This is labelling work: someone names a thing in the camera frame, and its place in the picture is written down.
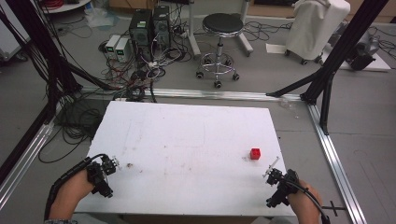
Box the black loose floor cables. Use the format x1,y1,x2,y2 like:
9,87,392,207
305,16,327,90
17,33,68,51
38,98,110,164

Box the black frame strut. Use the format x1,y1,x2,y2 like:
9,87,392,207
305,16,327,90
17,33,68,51
319,72,336,136

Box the person's right hand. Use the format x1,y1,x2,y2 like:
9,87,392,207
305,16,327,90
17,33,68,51
287,179,322,214

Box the aluminium floor rail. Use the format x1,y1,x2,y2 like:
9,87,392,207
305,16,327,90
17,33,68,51
306,103,369,224
0,120,56,210
79,86,303,103

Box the red cube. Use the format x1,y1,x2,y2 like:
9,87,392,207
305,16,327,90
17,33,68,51
249,147,262,161

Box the white sheet of paper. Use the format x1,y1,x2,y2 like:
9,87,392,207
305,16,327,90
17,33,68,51
264,42,290,56

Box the black round stool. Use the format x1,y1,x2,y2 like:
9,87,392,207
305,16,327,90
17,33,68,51
195,12,246,90

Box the white floor board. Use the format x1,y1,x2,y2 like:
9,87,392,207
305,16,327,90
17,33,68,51
321,48,392,74

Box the black cables behind stool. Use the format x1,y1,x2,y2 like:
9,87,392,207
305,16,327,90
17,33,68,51
242,20,295,43

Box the white round table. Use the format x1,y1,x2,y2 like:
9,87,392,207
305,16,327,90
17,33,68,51
39,0,93,15

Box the clear plastic bag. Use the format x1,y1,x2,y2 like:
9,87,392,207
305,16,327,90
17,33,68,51
83,7,120,30

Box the white power supply unit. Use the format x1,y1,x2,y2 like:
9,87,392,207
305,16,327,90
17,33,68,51
105,34,121,59
114,37,131,63

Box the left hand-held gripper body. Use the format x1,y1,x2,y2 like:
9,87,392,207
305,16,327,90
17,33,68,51
85,154,118,199

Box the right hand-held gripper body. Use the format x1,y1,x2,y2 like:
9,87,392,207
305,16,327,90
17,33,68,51
265,167,301,209

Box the tangle of floor cables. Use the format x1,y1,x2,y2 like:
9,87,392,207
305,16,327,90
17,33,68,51
98,43,194,104

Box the black frame post with cables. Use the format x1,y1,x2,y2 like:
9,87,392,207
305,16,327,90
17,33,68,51
0,0,120,94

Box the person's left hand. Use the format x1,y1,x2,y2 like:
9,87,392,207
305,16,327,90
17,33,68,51
56,169,95,208

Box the black device on board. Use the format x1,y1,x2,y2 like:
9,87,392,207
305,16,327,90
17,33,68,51
347,36,381,72

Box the black low frame beam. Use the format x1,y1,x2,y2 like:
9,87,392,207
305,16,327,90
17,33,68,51
0,102,51,185

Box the black computer tower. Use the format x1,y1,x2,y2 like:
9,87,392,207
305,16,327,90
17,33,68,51
151,5,173,49
128,8,154,49

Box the white desk legs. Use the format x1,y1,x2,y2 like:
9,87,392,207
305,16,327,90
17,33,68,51
186,0,255,60

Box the white covered cart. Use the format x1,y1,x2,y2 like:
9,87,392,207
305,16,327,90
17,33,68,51
284,0,351,65

